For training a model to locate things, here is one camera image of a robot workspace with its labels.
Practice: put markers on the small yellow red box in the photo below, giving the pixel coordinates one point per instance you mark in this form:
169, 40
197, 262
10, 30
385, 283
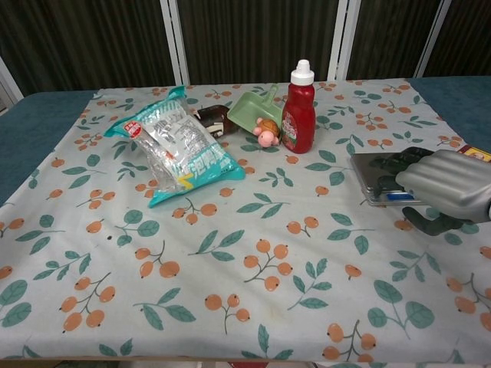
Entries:
477, 154

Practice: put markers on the green plastic dustpan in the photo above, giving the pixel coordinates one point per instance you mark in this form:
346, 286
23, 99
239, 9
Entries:
249, 107

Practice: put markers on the dark slatted screen panel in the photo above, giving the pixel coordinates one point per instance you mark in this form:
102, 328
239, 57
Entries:
472, 34
387, 34
96, 38
261, 34

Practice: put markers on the red ketchup bottle white cap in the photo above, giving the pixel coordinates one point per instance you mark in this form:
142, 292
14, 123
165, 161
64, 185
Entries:
299, 115

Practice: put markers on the pink turtle toy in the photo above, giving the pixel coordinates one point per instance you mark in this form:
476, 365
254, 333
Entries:
266, 134

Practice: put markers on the silver digital kitchen scale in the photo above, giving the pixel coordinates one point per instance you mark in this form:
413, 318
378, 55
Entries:
364, 172

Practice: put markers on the brown packaged snack cake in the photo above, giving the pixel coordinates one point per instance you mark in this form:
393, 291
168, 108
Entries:
215, 115

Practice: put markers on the teal silver snack bag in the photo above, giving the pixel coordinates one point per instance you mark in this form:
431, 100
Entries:
180, 153

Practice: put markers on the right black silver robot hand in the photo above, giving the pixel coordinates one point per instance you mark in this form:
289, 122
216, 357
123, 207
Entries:
449, 184

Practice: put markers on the floral orange green tablecloth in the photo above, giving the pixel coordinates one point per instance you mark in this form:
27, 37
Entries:
249, 230

